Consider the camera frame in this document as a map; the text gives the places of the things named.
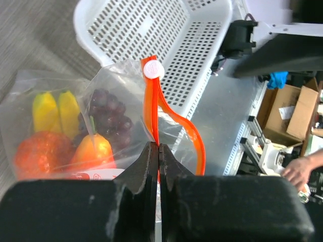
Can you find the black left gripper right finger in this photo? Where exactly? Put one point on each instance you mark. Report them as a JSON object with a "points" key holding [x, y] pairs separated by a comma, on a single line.
{"points": [[228, 208]]}

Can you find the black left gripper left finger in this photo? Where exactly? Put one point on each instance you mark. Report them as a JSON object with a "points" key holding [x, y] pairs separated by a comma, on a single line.
{"points": [[122, 209]]}

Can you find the red toy pepper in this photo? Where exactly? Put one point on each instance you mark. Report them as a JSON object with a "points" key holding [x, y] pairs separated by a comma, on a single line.
{"points": [[94, 152]]}

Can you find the dark red toy grapes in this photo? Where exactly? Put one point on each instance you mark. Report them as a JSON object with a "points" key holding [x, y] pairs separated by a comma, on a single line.
{"points": [[103, 113]]}

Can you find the orange toy pumpkin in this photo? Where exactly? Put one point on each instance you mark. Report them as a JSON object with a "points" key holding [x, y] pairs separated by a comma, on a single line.
{"points": [[43, 155]]}

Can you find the clear zip bag orange zipper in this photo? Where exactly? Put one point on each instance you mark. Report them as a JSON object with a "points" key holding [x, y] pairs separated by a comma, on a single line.
{"points": [[135, 83]]}

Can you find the yellow toy banana bunch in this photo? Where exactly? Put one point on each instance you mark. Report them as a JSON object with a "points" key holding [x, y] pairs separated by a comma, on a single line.
{"points": [[56, 115]]}

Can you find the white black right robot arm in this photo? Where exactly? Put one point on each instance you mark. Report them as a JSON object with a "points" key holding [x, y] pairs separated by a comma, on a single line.
{"points": [[296, 47]]}

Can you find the bare human hand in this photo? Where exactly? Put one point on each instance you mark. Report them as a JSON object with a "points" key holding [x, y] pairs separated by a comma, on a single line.
{"points": [[298, 172]]}

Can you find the brown cardboard box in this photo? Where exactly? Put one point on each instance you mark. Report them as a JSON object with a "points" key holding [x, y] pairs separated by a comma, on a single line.
{"points": [[285, 114]]}

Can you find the blue glove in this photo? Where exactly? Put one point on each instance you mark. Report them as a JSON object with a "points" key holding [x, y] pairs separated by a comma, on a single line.
{"points": [[277, 80]]}

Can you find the white perforated plastic basket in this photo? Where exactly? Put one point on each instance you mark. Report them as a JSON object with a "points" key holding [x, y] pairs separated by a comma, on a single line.
{"points": [[184, 35]]}

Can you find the white slotted cable duct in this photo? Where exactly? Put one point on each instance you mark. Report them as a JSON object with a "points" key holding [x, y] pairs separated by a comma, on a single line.
{"points": [[236, 154]]}

